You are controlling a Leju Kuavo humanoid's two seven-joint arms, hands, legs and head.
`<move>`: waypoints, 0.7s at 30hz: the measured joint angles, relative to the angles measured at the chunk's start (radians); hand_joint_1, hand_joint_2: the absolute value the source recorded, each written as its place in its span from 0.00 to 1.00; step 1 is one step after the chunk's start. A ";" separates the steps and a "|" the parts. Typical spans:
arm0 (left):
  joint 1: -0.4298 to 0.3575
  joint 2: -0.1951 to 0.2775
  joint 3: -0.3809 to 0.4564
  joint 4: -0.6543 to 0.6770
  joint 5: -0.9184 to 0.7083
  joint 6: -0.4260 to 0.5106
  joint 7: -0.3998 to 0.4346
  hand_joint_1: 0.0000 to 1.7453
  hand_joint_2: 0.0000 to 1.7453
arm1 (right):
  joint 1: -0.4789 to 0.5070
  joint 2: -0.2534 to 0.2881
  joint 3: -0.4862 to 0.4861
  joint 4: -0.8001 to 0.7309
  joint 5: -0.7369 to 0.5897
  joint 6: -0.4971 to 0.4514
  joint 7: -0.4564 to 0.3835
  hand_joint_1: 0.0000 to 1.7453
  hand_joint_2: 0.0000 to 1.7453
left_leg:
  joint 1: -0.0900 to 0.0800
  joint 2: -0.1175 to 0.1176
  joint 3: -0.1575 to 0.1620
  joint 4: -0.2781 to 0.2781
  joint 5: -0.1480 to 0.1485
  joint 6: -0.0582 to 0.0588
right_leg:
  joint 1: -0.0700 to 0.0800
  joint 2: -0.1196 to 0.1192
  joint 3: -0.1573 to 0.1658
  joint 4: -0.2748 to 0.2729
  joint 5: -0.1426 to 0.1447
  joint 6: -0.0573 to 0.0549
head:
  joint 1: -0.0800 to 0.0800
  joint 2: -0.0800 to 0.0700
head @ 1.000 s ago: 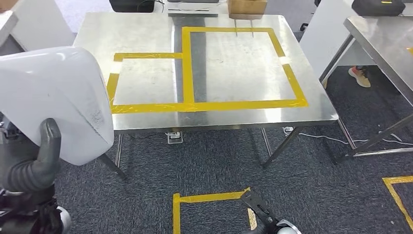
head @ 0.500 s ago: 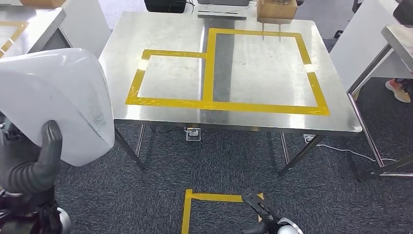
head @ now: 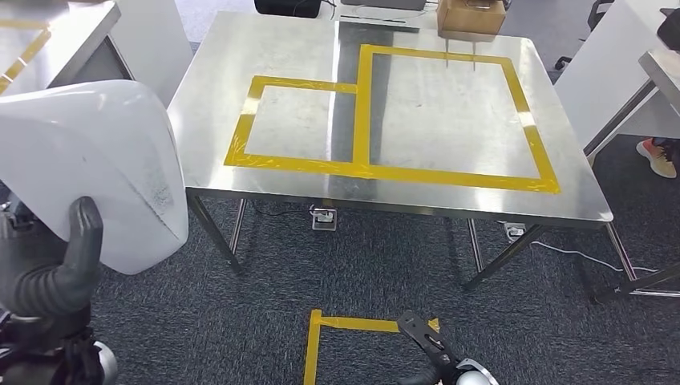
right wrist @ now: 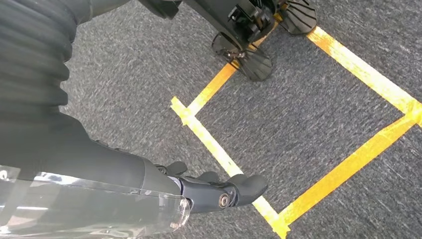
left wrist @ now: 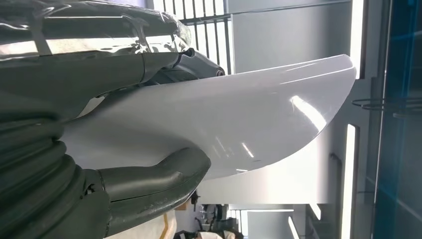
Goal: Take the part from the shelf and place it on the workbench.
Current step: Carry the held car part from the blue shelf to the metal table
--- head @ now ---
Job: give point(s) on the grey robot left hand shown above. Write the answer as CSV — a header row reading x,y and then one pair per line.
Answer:
x,y
37,255

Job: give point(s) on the white curved plastic part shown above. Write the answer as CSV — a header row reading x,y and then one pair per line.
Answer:
x,y
95,159

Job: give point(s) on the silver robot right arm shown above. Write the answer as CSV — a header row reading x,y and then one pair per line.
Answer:
x,y
475,374

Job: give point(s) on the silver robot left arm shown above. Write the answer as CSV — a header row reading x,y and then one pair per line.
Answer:
x,y
53,340

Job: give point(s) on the stainless steel workbench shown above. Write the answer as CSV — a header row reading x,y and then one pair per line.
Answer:
x,y
297,53

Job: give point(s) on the yellow tape strip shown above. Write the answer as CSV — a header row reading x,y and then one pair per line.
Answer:
x,y
29,53

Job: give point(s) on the steel side table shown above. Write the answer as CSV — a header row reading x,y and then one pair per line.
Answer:
x,y
69,32

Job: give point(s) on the white partition panel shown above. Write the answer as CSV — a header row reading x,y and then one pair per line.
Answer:
x,y
154,48

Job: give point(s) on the grey floor socket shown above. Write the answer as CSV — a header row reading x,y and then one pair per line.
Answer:
x,y
324,219

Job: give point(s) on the black carry case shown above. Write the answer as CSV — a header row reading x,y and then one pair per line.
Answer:
x,y
287,6

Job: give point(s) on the white desk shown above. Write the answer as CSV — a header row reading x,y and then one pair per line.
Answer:
x,y
332,13

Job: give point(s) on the white floor socket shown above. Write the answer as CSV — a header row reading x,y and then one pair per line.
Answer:
x,y
514,229

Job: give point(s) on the brown cardboard box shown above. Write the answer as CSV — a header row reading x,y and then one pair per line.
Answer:
x,y
470,18

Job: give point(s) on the white table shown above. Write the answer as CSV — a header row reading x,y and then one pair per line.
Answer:
x,y
605,64

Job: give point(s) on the black office chair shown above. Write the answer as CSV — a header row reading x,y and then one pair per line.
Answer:
x,y
597,10

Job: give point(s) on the person's foot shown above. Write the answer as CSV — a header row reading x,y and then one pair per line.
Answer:
x,y
658,157

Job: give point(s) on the grey table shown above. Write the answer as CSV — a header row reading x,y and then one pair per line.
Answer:
x,y
664,69

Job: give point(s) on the small yellow tape frame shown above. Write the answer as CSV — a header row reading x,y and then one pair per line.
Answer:
x,y
297,166

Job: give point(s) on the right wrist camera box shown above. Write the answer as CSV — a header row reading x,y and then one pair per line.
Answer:
x,y
425,335

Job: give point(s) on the large yellow tape frame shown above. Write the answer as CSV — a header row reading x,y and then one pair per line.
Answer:
x,y
462,179

